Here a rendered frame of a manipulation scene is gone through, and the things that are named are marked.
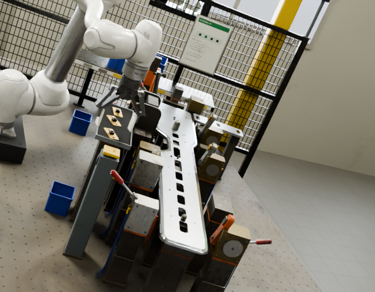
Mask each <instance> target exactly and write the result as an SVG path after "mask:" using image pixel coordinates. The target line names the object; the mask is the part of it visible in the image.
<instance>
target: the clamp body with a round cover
mask: <svg viewBox="0 0 375 292"><path fill-rule="evenodd" d="M153 149H156V150H158V153H159V155H160V147H159V146H157V145H154V144H151V143H147V142H145V141H142V140H141V141H140V142H139V145H138V148H137V149H135V151H134V154H133V158H132V160H131V163H130V165H129V167H128V170H127V173H126V175H125V178H124V181H125V180H126V178H127V175H128V173H129V171H130V168H131V169H132V166H133V162H134V161H135V160H136V158H137V156H138V153H139V150H142V151H145V152H148V153H152V150H153ZM123 189H124V186H121V188H120V191H119V193H118V195H117V198H116V200H115V203H114V205H113V208H112V209H111V210H110V211H109V212H108V213H109V214H108V213H105V214H104V217H105V218H107V217H108V216H110V215H111V219H112V217H113V214H114V212H115V209H116V206H117V204H118V202H119V199H120V197H121V194H122V192H123ZM111 219H110V221H111Z"/></svg>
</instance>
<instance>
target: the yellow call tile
mask: <svg viewBox="0 0 375 292"><path fill-rule="evenodd" d="M103 154H104V155H108V156H110V157H113V158H116V159H119V156H120V150H119V149H117V148H113V147H110V146H107V145H104V150H103Z"/></svg>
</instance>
